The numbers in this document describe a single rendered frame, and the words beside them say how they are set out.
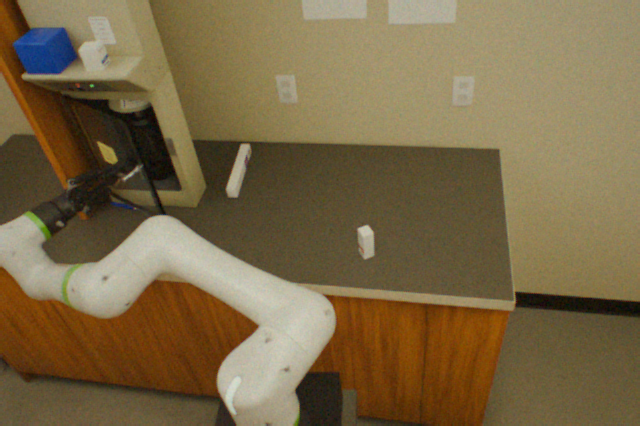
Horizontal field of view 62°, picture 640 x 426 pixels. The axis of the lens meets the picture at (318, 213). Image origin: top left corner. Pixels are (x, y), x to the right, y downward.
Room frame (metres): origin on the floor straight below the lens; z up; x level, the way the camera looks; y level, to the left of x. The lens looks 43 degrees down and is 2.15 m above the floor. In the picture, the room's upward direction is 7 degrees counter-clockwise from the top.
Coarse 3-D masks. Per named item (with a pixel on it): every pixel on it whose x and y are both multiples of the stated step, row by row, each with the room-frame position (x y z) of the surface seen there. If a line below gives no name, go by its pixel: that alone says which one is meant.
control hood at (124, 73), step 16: (80, 64) 1.42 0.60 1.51; (112, 64) 1.40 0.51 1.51; (128, 64) 1.39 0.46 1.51; (144, 64) 1.41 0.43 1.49; (32, 80) 1.40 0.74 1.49; (48, 80) 1.38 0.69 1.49; (64, 80) 1.37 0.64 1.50; (80, 80) 1.35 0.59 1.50; (96, 80) 1.34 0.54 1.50; (112, 80) 1.33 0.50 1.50; (128, 80) 1.32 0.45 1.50; (144, 80) 1.38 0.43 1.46
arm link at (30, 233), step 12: (24, 216) 1.12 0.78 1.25; (36, 216) 1.12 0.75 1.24; (0, 228) 1.07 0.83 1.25; (12, 228) 1.07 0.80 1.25; (24, 228) 1.08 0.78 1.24; (36, 228) 1.09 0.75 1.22; (0, 240) 1.04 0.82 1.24; (12, 240) 1.04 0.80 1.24; (24, 240) 1.05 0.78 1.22; (36, 240) 1.07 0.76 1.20; (0, 252) 1.02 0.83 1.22; (12, 252) 1.02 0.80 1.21; (24, 252) 1.03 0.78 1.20; (36, 252) 1.05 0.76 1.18; (0, 264) 1.02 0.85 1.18; (12, 264) 1.01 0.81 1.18; (24, 264) 1.01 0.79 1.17
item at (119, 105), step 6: (114, 102) 1.50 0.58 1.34; (120, 102) 1.49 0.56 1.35; (126, 102) 1.48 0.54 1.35; (132, 102) 1.48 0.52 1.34; (138, 102) 1.48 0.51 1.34; (144, 102) 1.49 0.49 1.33; (150, 102) 1.50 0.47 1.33; (114, 108) 1.49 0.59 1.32; (120, 108) 1.48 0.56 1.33; (126, 108) 1.47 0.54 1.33; (132, 108) 1.47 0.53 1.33; (138, 108) 1.48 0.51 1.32; (144, 108) 1.48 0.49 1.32
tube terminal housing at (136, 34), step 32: (32, 0) 1.50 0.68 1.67; (64, 0) 1.47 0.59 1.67; (96, 0) 1.45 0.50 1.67; (128, 0) 1.44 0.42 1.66; (128, 32) 1.43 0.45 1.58; (160, 64) 1.49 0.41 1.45; (96, 96) 1.48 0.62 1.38; (128, 96) 1.45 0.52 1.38; (160, 96) 1.43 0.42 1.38; (192, 160) 1.49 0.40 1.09; (160, 192) 1.46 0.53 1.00; (192, 192) 1.43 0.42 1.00
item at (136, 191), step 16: (64, 96) 1.48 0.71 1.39; (80, 112) 1.45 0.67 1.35; (96, 112) 1.38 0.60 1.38; (80, 128) 1.48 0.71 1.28; (96, 128) 1.41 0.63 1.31; (112, 128) 1.35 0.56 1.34; (128, 128) 1.30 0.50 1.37; (96, 144) 1.44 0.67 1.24; (112, 144) 1.38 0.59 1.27; (128, 144) 1.32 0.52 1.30; (96, 160) 1.48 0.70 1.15; (128, 160) 1.34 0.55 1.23; (144, 176) 1.31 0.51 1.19; (112, 192) 1.47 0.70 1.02; (128, 192) 1.40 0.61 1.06; (144, 192) 1.33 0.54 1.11; (144, 208) 1.36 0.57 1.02; (160, 208) 1.30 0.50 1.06
